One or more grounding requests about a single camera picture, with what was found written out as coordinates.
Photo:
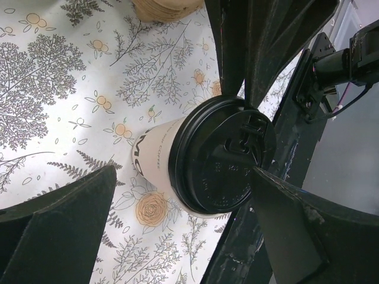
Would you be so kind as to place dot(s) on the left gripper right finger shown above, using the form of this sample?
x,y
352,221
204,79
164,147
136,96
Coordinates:
x,y
311,227

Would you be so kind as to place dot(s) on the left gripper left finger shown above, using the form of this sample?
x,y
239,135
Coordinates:
x,y
55,238

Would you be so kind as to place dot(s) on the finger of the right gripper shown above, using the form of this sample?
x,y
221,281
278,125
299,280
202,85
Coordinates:
x,y
228,20
277,31

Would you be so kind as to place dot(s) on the black plastic cup lid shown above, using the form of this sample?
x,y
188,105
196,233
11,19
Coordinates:
x,y
251,139

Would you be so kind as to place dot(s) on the white paper coffee cup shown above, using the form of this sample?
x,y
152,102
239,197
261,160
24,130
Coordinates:
x,y
154,154

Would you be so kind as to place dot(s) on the cardboard cup carrier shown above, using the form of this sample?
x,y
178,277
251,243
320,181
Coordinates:
x,y
165,10

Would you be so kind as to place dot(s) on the floral tablecloth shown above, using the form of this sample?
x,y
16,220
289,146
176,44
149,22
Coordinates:
x,y
80,80

